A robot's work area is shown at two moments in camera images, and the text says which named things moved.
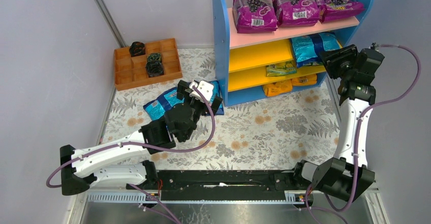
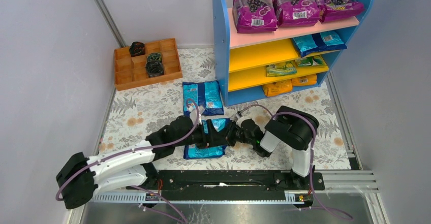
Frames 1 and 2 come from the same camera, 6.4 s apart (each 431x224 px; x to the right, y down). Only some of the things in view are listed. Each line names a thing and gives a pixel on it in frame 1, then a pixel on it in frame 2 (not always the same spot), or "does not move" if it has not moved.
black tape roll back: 137,49 does not move
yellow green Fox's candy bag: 283,68 does not move
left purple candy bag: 253,11 does not move
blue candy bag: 155,109 → 191,151
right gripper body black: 335,61 → 236,136
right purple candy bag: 335,0 does not move
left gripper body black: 199,100 → 207,138
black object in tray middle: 154,68 does not move
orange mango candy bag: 276,88 does not move
